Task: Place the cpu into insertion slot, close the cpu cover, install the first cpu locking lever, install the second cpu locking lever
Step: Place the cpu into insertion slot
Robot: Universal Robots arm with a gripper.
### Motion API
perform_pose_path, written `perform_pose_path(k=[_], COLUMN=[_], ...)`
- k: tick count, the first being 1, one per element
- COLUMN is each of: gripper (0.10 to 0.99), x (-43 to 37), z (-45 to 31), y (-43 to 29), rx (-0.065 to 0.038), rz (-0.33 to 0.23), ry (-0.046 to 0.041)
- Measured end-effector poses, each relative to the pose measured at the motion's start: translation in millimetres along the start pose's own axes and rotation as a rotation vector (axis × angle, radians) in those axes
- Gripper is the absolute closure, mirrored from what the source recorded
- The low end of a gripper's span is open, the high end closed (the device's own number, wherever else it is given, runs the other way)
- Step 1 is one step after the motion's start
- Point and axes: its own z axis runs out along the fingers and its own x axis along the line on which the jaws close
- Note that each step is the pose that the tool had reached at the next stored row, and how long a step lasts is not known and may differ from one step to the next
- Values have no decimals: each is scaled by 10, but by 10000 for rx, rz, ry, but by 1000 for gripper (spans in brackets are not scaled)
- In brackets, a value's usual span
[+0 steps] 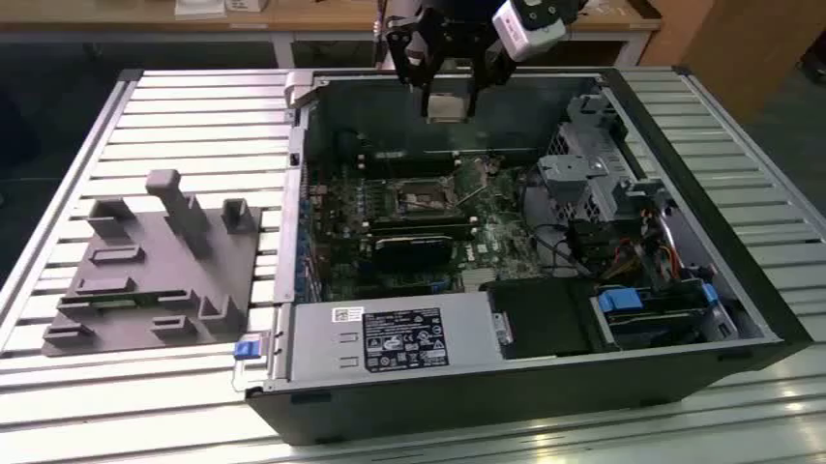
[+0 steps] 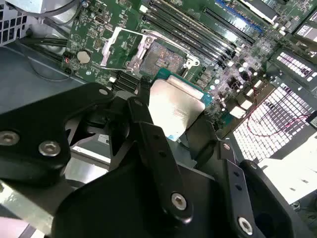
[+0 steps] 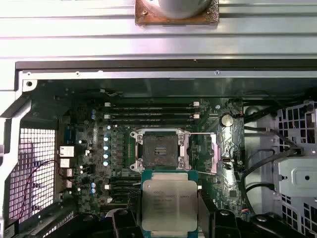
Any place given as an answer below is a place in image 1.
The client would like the green motherboard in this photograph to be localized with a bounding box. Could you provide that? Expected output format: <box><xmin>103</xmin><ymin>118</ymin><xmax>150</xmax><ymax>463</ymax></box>
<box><xmin>297</xmin><ymin>144</ymin><xmax>573</xmax><ymax>302</ymax></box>

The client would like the blue disk carrier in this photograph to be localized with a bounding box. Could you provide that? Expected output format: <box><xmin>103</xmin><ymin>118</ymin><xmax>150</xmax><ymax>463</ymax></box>
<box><xmin>597</xmin><ymin>285</ymin><xmax>646</xmax><ymax>320</ymax></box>

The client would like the black cable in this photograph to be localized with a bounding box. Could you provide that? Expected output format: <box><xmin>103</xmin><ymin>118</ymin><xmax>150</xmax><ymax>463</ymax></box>
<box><xmin>529</xmin><ymin>219</ymin><xmax>600</xmax><ymax>279</ymax></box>

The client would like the silver CPU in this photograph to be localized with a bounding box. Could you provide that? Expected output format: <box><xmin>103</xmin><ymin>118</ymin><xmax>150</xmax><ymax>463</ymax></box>
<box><xmin>426</xmin><ymin>90</ymin><xmax>478</xmax><ymax>125</ymax></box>

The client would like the metal drive cage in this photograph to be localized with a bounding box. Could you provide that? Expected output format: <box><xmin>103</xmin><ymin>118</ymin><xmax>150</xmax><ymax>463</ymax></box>
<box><xmin>536</xmin><ymin>94</ymin><xmax>670</xmax><ymax>221</ymax></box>

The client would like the black plastic shroud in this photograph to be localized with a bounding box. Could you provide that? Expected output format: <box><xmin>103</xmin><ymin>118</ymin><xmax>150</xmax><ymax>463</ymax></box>
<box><xmin>488</xmin><ymin>278</ymin><xmax>602</xmax><ymax>359</ymax></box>

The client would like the grey parts rack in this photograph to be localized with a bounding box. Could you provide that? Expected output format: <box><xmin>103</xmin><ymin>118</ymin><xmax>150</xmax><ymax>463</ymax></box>
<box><xmin>39</xmin><ymin>168</ymin><xmax>266</xmax><ymax>359</ymax></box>

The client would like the CPU socket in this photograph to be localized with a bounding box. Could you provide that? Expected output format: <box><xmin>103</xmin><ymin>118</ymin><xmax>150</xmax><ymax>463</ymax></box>
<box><xmin>394</xmin><ymin>177</ymin><xmax>461</xmax><ymax>218</ymax></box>

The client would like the yellow red wire bundle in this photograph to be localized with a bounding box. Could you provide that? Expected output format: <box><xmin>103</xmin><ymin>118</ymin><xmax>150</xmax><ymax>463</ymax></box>
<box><xmin>606</xmin><ymin>244</ymin><xmax>648</xmax><ymax>281</ymax></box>

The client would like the wooden cabinet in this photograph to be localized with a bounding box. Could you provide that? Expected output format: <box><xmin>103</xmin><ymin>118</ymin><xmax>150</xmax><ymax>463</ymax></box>
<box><xmin>638</xmin><ymin>0</ymin><xmax>826</xmax><ymax>125</ymax></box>

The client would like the orange wire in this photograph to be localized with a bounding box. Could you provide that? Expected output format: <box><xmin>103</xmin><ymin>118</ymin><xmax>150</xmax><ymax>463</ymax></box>
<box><xmin>657</xmin><ymin>241</ymin><xmax>684</xmax><ymax>284</ymax></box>

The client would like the black hard disk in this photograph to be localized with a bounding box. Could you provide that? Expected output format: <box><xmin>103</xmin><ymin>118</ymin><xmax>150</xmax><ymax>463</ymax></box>
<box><xmin>606</xmin><ymin>308</ymin><xmax>716</xmax><ymax>349</ymax></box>

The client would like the black graphics card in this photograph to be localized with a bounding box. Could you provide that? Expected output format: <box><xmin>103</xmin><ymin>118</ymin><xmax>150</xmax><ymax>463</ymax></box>
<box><xmin>371</xmin><ymin>234</ymin><xmax>457</xmax><ymax>270</ymax></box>

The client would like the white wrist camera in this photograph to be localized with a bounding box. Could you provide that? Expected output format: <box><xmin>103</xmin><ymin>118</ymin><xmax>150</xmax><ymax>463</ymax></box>
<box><xmin>492</xmin><ymin>0</ymin><xmax>570</xmax><ymax>62</ymax></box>

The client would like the silver power supply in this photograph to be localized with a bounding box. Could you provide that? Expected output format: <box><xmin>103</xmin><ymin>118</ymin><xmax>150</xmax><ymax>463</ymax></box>
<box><xmin>283</xmin><ymin>289</ymin><xmax>512</xmax><ymax>383</ymax></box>

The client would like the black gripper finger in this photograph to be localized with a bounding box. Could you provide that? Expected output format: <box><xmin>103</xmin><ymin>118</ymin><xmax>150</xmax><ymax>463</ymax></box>
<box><xmin>385</xmin><ymin>4</ymin><xmax>449</xmax><ymax>119</ymax></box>
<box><xmin>466</xmin><ymin>28</ymin><xmax>518</xmax><ymax>118</ymax></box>

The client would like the wooden desk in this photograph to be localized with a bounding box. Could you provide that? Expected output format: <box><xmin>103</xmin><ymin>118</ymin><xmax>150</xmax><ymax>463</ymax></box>
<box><xmin>0</xmin><ymin>0</ymin><xmax>666</xmax><ymax>69</ymax></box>

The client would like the black PC case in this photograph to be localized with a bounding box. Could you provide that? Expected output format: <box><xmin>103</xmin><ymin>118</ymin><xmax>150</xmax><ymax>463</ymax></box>
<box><xmin>245</xmin><ymin>65</ymin><xmax>815</xmax><ymax>446</ymax></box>

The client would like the white paper stack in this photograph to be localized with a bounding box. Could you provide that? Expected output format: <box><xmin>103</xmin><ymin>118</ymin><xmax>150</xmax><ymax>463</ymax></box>
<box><xmin>174</xmin><ymin>0</ymin><xmax>229</xmax><ymax>21</ymax></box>

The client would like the green RAM stick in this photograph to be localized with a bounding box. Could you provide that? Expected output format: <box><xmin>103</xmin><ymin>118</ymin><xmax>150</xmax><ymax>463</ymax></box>
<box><xmin>87</xmin><ymin>293</ymin><xmax>167</xmax><ymax>308</ymax></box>

